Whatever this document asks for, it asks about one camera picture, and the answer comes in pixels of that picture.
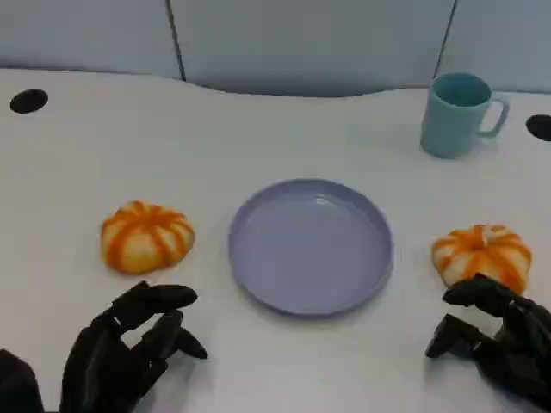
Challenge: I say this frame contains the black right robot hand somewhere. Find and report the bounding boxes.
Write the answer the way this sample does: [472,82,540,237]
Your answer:
[424,273,551,410]

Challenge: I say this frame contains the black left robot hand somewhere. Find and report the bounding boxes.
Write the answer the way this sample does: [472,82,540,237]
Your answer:
[59,280,209,413]

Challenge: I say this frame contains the orange white toy bread roll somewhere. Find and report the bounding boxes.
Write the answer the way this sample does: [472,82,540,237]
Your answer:
[101,200,196,276]
[431,223,533,296]

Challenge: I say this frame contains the pale green mug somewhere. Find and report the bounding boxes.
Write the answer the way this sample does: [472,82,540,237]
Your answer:
[419,71,511,159]

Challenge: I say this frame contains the lilac plate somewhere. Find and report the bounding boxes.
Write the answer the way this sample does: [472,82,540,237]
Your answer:
[227,177,395,317]

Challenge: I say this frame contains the grey partition panel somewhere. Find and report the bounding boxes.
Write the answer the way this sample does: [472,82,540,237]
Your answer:
[167,0,456,99]
[436,0,551,96]
[0,0,181,82]

